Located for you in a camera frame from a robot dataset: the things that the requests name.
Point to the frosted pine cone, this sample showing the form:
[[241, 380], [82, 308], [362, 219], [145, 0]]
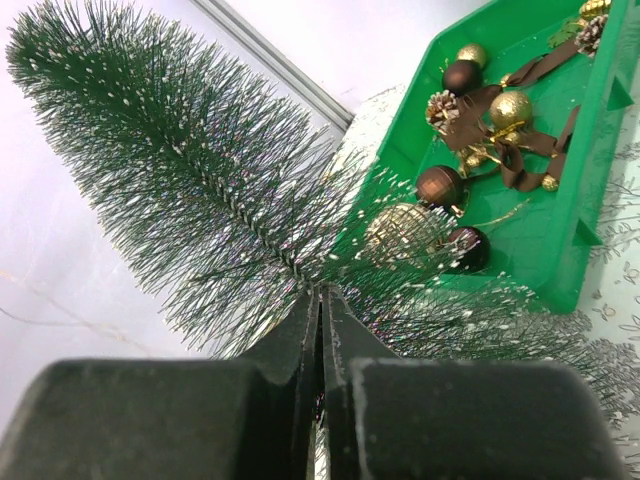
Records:
[[588, 39], [442, 109]]

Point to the green plastic tray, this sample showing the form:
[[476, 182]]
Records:
[[540, 239]]

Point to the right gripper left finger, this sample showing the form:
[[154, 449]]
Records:
[[250, 417]]

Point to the small green christmas tree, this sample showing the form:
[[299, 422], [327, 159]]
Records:
[[210, 185]]

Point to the brown ribbon bow cluster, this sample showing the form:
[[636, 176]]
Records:
[[510, 135]]

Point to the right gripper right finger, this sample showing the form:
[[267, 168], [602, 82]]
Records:
[[394, 418]]

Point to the small gold glitter bauble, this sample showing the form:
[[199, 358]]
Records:
[[473, 52]]

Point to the brown faceted bauble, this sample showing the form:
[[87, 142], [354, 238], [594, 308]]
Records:
[[441, 186]]

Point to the small dark brown bauble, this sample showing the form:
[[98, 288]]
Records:
[[473, 246]]

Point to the dark brown matte bauble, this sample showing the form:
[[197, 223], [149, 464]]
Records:
[[462, 77]]

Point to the silver striped bauble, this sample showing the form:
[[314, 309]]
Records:
[[404, 233]]

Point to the frosted pine cone right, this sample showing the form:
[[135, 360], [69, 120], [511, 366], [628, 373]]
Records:
[[588, 39]]

